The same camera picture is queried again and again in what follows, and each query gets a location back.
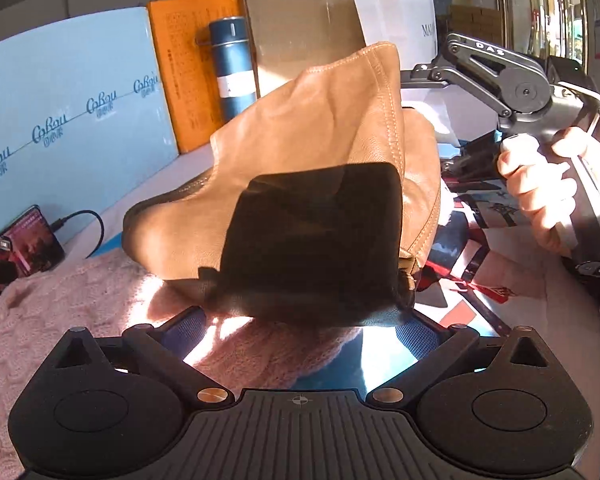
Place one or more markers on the stack of cardboard boxes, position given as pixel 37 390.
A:
pixel 475 17

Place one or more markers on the white board sheet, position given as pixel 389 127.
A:
pixel 442 120

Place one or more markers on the brown leather jacket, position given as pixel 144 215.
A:
pixel 305 125

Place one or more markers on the smartphone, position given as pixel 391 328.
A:
pixel 15 255

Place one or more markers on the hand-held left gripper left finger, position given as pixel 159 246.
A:
pixel 182 332

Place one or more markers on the white shopping bag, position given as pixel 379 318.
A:
pixel 395 15

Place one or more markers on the person's right hand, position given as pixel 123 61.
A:
pixel 525 180

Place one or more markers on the large cardboard box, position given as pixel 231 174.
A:
pixel 300 30

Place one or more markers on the printed blanket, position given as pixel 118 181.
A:
pixel 460 240

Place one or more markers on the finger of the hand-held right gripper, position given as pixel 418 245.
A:
pixel 472 162
pixel 460 72

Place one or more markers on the blue thermos bottle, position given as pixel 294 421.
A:
pixel 232 60

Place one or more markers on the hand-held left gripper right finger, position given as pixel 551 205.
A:
pixel 417 337

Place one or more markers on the orange carton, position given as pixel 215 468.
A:
pixel 180 60

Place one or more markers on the pink knit sweater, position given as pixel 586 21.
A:
pixel 55 300

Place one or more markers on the light blue carton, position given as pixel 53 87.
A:
pixel 80 75

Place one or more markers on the gold framed glass door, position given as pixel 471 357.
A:
pixel 534 10

